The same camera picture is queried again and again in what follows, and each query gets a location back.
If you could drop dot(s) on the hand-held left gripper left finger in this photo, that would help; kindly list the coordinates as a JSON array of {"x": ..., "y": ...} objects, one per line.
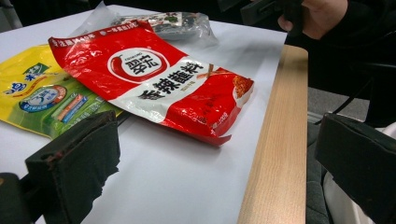
[{"x": 77, "y": 161}]

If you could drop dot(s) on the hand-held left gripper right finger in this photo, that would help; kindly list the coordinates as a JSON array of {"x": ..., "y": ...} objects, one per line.
[{"x": 358, "y": 161}]

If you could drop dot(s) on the clear packet of dark seaweed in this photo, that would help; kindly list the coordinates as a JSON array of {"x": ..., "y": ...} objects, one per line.
[{"x": 183, "y": 26}]

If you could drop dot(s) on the red seasoning packet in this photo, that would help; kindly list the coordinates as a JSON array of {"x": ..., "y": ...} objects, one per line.
[{"x": 174, "y": 93}]

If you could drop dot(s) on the white cloth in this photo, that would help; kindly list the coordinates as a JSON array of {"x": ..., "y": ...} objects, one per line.
[{"x": 339, "y": 202}]

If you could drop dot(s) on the grey cloth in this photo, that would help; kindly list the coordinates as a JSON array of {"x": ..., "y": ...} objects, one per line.
[{"x": 314, "y": 193}]

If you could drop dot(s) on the yellow and green packet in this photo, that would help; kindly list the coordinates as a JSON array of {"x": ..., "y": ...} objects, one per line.
[{"x": 34, "y": 93}]

